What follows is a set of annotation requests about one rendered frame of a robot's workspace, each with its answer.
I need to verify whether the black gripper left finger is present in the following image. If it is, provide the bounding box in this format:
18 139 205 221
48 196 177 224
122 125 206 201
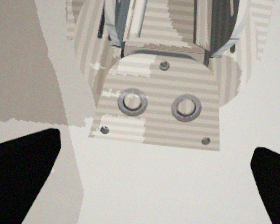
0 128 61 224

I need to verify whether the white plate with two ringed holes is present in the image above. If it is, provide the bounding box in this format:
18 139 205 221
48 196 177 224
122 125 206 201
89 52 220 151

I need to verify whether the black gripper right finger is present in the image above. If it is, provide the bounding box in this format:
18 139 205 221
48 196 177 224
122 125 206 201
250 147 280 224

